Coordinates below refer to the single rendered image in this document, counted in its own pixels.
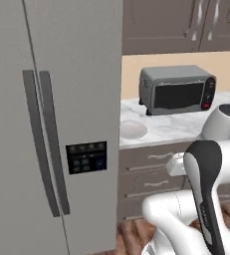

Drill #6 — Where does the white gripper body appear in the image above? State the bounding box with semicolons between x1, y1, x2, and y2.
165;151;189;177

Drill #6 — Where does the dark glass toaster oven door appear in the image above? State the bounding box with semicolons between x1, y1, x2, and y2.
152;81;207;112

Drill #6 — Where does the grey toaster oven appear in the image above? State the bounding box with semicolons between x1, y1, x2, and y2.
138;64;218;117

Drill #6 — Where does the white round plate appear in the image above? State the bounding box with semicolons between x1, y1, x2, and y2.
119;119;148;140

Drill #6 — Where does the grey fridge right door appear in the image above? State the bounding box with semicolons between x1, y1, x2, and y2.
22;0;123;255

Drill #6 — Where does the grey fridge door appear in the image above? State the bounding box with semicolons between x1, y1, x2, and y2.
22;0;123;255
0;0;70;255

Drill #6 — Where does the grey fridge left door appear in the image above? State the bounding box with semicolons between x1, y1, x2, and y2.
0;0;70;255

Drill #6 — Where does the silver drawer handle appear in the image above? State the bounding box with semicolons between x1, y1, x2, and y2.
147;151;176;160
142;179;170;188

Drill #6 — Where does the grey right fridge door handle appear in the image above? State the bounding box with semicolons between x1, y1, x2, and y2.
38;70;72;216

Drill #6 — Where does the grey fridge door handle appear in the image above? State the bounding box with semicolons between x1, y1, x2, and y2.
38;70;72;216
21;69;62;219

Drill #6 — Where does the wide brown wall cupboard door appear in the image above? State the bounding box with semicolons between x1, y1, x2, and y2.
121;0;206;56

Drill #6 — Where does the grey left fridge door handle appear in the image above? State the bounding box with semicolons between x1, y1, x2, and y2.
21;69;62;219

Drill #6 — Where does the silver wall cupboard handle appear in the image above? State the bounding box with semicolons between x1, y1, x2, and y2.
207;0;221;42
190;0;204;42

